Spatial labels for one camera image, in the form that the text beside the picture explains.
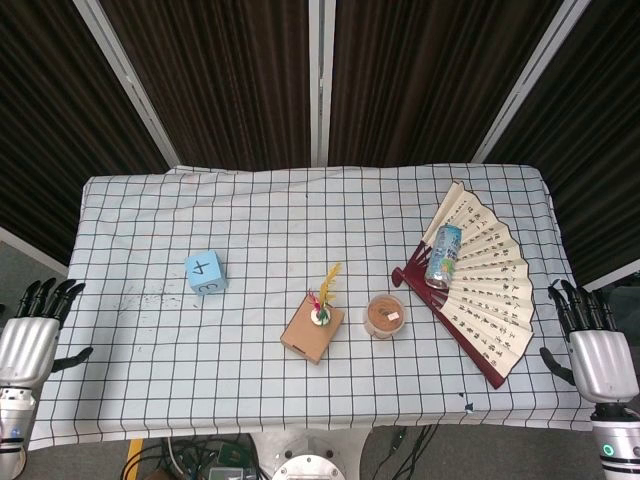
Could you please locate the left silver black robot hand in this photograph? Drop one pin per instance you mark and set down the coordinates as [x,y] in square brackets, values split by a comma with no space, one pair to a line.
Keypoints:
[27,342]

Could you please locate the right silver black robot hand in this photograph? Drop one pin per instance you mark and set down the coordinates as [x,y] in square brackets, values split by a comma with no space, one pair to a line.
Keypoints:
[597,357]

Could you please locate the light blue numbered cube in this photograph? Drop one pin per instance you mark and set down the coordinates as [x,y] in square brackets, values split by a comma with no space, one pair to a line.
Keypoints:
[205,273]

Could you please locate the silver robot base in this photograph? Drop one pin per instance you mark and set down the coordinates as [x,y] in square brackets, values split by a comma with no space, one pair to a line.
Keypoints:
[312,457]

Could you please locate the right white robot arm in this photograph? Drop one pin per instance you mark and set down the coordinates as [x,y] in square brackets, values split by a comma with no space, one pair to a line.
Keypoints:
[616,440]

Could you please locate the calligraphy paper folding fan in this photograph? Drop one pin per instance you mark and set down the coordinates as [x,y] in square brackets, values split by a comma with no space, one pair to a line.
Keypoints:
[487,295]

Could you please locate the light blue drink can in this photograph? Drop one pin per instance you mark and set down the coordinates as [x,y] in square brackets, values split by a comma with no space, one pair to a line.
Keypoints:
[444,256]

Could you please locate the round clear container brown contents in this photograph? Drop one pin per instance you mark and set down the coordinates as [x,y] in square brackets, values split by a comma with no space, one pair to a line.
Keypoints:
[384,316]

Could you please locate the feathered shuttlecock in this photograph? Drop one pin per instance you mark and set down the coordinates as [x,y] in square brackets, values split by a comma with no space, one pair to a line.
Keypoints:
[323,300]

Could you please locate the white black grid tablecloth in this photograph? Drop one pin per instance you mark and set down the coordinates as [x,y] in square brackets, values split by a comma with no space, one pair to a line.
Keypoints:
[310,310]

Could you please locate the brown cardboard box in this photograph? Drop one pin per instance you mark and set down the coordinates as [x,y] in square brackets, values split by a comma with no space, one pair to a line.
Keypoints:
[312,331]

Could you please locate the white frame partition panel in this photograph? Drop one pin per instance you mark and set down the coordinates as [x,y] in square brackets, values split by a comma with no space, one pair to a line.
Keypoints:
[215,80]
[65,100]
[575,125]
[425,80]

